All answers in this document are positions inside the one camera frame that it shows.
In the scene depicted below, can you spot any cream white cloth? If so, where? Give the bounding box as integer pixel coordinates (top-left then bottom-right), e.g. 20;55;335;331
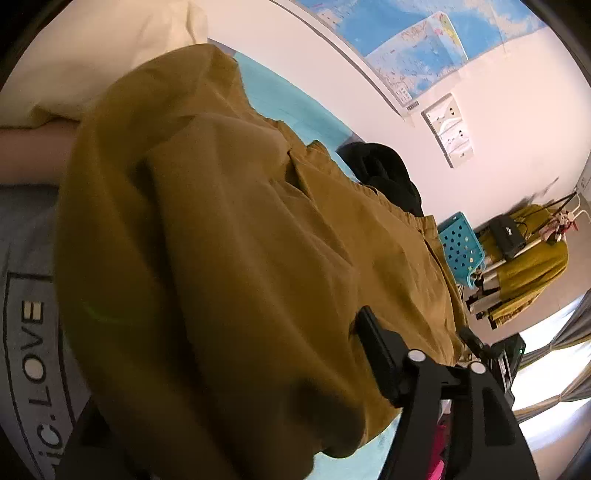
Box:
0;0;209;131

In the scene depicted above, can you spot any white clothes hanger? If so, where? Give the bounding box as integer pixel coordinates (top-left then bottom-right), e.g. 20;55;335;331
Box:
538;190;583;243

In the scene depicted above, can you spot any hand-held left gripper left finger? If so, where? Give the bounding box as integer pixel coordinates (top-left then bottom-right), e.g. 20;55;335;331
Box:
69;402;155;480

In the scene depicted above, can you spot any clothes rack with garments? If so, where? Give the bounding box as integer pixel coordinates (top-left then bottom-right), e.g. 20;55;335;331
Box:
478;203;570;326

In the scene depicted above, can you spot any person's grey printed shirt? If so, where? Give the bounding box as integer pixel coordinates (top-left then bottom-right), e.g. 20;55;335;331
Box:
0;184;95;480

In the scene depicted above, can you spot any teal plastic storage rack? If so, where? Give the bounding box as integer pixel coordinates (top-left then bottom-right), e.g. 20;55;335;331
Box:
436;211;486;289

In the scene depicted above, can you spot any pink item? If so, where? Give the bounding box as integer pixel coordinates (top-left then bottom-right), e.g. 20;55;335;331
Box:
427;422;448;480

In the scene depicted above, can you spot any colourful wall map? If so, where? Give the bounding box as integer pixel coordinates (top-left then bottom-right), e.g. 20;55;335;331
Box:
271;0;552;118

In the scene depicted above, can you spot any black handbag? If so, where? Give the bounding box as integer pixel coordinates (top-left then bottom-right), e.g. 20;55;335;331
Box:
488;214;530;262

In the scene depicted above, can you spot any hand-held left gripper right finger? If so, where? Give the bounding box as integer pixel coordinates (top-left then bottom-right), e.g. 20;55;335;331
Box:
355;305;541;480

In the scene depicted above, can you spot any white wall switch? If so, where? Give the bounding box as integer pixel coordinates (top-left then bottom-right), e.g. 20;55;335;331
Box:
444;144;476;169

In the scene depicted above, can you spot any olive green jacket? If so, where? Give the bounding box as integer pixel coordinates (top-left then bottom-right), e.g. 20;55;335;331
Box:
53;44;472;480

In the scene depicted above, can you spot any grey curtain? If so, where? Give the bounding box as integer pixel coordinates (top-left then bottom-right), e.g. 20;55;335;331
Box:
510;286;591;425

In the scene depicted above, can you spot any black garment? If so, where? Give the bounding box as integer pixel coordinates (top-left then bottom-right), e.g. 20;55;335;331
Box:
336;142;424;219

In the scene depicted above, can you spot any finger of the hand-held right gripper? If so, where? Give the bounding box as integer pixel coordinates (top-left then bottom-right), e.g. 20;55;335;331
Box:
458;325;491;366

